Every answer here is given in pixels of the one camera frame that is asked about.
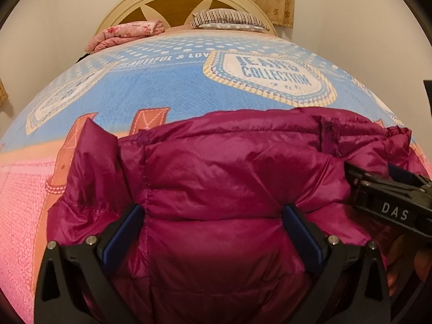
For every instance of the black object beside bed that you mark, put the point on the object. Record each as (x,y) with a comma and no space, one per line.
(83,57)

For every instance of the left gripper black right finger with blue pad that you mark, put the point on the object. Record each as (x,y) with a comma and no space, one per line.
(349,284)

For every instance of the striped pillow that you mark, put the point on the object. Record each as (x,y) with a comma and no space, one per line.
(227,19)

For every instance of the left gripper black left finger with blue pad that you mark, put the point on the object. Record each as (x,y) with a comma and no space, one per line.
(73,284)

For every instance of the pink and blue bedspread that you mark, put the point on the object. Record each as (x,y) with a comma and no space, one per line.
(139,86)

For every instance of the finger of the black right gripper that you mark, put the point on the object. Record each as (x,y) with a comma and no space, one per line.
(358,177)

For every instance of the magenta puffer jacket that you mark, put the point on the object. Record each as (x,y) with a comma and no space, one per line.
(213,248)

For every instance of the person's right hand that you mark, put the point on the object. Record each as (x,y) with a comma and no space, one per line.
(405,256)

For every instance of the beige side window curtain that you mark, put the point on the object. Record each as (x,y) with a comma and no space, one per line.
(3,94)

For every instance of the folded pink floral blanket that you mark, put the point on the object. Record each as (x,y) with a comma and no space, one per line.
(123,33)

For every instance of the cream wooden headboard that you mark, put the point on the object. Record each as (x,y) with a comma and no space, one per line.
(174,13)

